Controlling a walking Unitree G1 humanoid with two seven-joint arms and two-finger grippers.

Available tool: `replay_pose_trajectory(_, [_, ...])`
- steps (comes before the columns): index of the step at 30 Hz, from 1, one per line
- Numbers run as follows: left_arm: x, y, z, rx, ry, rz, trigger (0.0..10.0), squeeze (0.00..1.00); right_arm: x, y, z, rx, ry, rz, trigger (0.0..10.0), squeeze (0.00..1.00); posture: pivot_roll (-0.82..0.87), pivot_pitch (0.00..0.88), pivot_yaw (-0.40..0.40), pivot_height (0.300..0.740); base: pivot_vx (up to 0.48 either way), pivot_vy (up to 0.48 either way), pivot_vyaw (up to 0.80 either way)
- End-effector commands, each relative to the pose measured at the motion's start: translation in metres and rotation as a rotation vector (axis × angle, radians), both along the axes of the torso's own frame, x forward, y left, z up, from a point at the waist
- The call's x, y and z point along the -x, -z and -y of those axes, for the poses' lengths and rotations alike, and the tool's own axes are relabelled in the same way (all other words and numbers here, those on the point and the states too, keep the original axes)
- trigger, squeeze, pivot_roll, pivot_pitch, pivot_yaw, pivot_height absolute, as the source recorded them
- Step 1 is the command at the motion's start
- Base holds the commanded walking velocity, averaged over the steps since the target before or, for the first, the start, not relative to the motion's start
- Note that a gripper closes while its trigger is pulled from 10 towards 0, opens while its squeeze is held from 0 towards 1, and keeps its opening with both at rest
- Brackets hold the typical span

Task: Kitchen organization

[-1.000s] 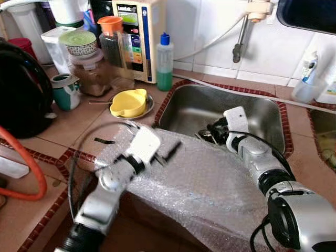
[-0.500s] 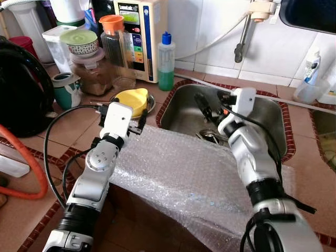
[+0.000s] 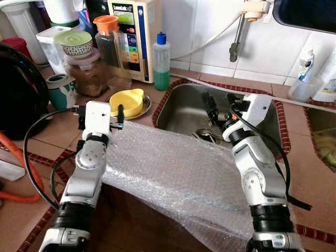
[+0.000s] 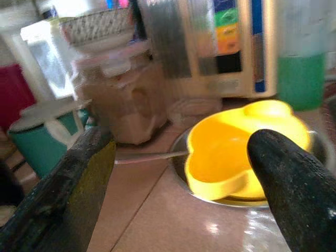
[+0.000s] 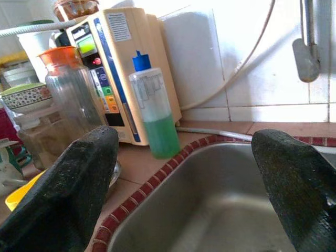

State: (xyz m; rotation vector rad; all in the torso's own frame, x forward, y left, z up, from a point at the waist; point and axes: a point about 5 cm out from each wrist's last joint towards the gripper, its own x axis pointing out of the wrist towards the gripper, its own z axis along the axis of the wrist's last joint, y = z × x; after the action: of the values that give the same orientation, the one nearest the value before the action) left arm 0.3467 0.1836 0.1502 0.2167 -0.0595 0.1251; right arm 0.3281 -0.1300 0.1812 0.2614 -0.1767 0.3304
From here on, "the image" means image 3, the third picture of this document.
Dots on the yellow plastic bowl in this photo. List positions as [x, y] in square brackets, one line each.
[131, 102]

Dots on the shallow steel bowl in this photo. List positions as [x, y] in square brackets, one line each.
[147, 107]

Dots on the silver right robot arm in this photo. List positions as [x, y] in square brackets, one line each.
[260, 178]

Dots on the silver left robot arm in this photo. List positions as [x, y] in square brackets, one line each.
[84, 178]

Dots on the large steel sink basin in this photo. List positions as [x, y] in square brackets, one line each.
[181, 107]

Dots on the metal cutlery in sink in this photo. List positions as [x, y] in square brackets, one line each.
[206, 136]

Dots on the pink lid jar brown contents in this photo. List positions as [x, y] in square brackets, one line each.
[89, 79]

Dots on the green soap bottle blue cap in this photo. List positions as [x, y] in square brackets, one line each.
[161, 71]

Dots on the white pipe along counter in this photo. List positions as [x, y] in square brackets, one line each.
[294, 102]

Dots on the teal and white mug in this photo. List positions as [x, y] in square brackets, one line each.
[59, 94]

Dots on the clear plastic cup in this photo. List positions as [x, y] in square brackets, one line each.
[299, 93]

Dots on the glass jar orange lid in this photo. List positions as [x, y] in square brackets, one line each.
[110, 47]

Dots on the clear bubble wrap sheet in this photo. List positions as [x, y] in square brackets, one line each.
[178, 173]

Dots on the small white tube bottle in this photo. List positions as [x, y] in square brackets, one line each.
[307, 63]

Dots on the patterned bowl green lid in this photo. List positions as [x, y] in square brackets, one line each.
[73, 41]

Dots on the cream water ionizer appliance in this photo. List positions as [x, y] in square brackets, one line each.
[149, 31]

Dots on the small steel sink basin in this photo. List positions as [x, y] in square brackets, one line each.
[321, 131]

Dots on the clear container white lid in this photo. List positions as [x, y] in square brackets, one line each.
[48, 50]

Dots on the white detergent bottle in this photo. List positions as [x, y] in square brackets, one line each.
[328, 79]

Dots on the dark blue plastic basin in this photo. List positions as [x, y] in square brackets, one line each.
[307, 13]

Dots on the white canister green band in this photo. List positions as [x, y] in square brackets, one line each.
[63, 10]

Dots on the dark red container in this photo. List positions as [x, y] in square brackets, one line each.
[16, 46]

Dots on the white water filter housing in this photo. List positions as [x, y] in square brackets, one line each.
[21, 26]

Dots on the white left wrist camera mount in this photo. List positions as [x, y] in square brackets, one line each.
[98, 119]

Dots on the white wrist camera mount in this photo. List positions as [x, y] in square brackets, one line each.
[98, 119]
[256, 113]

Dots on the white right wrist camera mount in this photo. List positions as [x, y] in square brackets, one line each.
[256, 113]

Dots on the metal wall faucet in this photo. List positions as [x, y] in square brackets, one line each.
[239, 37]

